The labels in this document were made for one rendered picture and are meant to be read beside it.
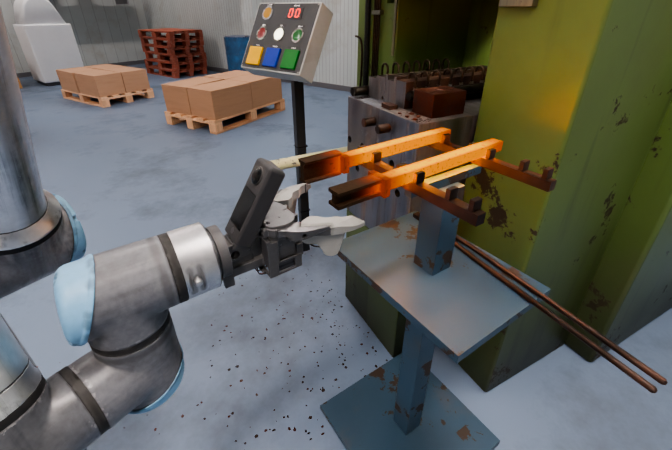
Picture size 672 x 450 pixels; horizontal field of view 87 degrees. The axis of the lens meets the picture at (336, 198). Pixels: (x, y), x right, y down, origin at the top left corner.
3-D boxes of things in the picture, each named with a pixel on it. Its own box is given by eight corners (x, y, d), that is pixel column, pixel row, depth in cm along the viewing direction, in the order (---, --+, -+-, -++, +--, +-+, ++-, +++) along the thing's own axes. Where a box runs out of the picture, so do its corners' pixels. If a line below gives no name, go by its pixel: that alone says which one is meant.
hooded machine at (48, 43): (75, 77, 677) (48, -4, 613) (91, 81, 645) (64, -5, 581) (32, 83, 628) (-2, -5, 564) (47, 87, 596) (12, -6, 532)
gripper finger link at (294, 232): (331, 224, 52) (271, 224, 52) (331, 214, 51) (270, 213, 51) (330, 243, 48) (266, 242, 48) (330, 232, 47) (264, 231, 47)
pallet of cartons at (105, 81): (157, 98, 525) (150, 69, 506) (94, 109, 466) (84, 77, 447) (121, 88, 588) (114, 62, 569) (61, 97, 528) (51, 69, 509)
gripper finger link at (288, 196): (296, 206, 65) (272, 233, 57) (294, 176, 62) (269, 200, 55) (311, 209, 64) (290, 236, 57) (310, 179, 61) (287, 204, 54)
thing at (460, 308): (456, 364, 62) (458, 356, 61) (331, 250, 92) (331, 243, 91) (548, 295, 77) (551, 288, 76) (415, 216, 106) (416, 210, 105)
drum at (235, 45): (265, 82, 635) (261, 35, 599) (243, 86, 599) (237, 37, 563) (246, 79, 663) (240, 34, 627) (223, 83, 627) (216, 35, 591)
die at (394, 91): (403, 109, 106) (406, 79, 102) (368, 96, 122) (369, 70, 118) (501, 94, 124) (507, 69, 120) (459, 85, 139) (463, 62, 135)
